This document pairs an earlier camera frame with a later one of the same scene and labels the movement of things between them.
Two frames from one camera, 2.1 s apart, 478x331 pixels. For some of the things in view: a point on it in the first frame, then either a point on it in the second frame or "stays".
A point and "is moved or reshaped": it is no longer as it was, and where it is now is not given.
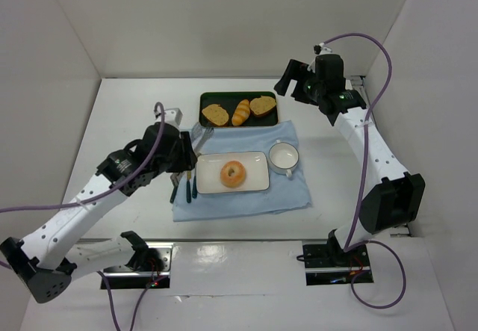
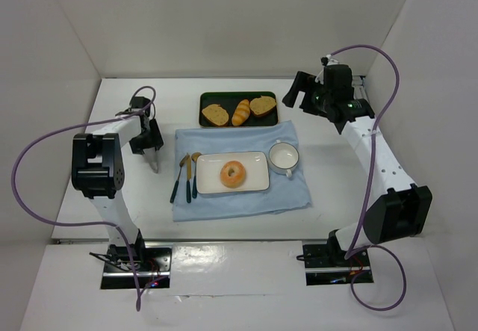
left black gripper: x=187 y=151 -> x=148 y=146
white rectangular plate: x=209 y=166 stays
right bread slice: x=262 y=105 stays
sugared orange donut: x=237 y=177 stays
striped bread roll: x=240 y=112 stays
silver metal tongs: x=199 y=138 is moved or reshaped
